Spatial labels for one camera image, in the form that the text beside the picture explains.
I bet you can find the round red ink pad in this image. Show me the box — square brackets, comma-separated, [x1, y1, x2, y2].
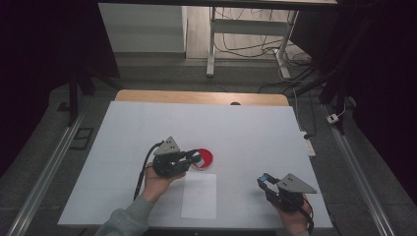
[190, 147, 214, 172]

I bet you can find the white paper sheet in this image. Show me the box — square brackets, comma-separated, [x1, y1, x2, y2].
[180, 171, 218, 220]

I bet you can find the white-legged desk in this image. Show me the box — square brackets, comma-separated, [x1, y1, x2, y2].
[97, 0, 338, 80]

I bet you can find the large white table cover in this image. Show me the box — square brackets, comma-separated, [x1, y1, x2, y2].
[57, 100, 334, 230]

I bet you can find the white cabinet panel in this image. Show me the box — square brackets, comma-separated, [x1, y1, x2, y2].
[97, 3, 188, 54]

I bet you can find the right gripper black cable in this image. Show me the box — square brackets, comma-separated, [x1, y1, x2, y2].
[296, 193, 316, 235]

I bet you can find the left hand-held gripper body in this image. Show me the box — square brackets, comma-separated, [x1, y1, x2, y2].
[150, 136, 193, 180]

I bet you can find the metal floor rail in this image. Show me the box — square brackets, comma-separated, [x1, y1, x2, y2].
[5, 97, 90, 236]
[323, 103, 396, 236]

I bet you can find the person's right hand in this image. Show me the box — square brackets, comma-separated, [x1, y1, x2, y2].
[273, 196, 315, 236]

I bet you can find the black stand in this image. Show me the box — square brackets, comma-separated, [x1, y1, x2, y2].
[291, 63, 349, 136]
[66, 63, 123, 128]

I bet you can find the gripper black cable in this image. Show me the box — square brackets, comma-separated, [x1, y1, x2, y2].
[132, 141, 164, 202]
[296, 193, 316, 235]

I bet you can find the tangle of black cables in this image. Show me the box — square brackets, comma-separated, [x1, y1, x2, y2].
[214, 7, 313, 68]

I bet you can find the person's left hand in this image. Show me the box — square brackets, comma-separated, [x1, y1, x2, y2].
[141, 161, 187, 205]

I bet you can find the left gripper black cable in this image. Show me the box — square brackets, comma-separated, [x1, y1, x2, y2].
[132, 141, 164, 202]

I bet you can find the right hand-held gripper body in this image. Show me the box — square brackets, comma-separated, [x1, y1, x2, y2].
[265, 172, 319, 212]

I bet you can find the white power strip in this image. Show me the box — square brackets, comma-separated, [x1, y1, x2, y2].
[299, 130, 317, 157]

